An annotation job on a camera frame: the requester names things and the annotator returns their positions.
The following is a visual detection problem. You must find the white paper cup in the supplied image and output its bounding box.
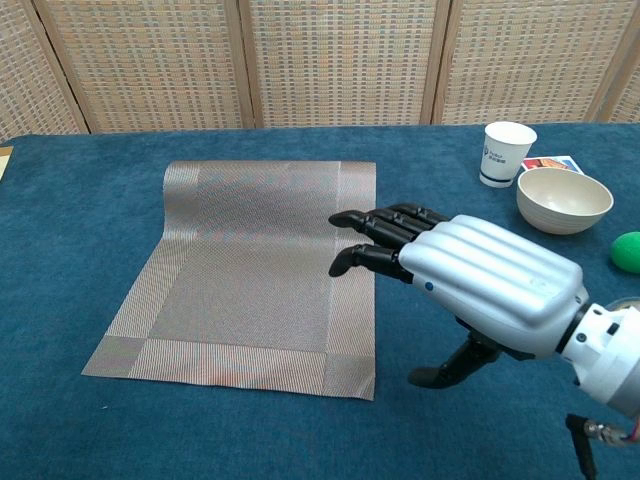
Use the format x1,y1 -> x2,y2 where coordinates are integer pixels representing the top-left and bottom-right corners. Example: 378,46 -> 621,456
478,121 -> 538,190

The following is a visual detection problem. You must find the woven bamboo folding screen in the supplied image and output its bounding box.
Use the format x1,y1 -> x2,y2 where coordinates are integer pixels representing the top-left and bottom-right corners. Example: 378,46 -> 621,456
0,0 -> 640,144

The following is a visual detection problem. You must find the grey-brown woven placemat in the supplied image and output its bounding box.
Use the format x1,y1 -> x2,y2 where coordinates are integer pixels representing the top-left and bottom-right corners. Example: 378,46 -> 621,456
81,160 -> 378,401

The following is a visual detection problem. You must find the colourful picture postcard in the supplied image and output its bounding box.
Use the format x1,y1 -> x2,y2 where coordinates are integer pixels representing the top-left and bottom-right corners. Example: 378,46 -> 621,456
519,155 -> 586,175

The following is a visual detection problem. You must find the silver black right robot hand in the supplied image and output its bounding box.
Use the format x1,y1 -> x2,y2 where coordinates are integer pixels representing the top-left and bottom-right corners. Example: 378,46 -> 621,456
328,202 -> 590,390

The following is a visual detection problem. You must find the beige bowl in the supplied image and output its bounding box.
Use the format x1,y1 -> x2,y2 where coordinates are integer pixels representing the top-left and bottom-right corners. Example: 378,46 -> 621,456
516,167 -> 615,236

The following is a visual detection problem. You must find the blue felt table cover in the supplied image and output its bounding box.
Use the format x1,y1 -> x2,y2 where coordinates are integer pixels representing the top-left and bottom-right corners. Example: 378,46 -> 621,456
0,122 -> 640,480

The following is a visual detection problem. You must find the green ball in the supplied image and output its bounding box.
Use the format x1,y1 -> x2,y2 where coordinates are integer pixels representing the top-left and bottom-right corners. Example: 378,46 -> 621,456
610,231 -> 640,275

